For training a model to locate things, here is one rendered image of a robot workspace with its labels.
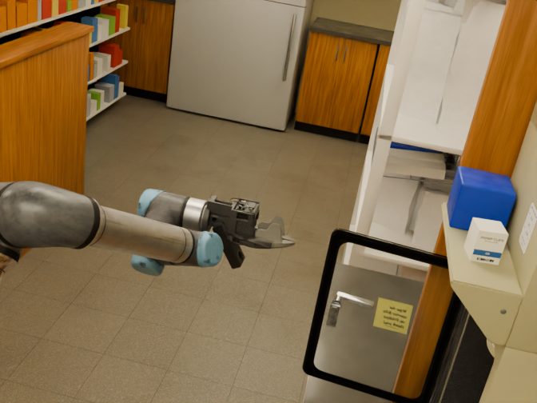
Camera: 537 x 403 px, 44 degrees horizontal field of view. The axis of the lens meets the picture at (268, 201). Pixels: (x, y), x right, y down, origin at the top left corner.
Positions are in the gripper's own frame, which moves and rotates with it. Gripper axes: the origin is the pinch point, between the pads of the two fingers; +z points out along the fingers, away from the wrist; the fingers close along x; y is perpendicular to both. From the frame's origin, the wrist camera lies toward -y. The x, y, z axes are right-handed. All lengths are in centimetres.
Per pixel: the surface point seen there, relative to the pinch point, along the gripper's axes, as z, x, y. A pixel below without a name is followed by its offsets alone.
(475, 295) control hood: 34, -38, 19
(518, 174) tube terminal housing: 41, -10, 31
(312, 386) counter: 12.5, -1.4, -36.6
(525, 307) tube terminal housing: 42, -38, 19
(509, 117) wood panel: 38, -1, 39
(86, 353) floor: -88, 98, -131
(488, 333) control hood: 38, -38, 12
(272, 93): -71, 451, -95
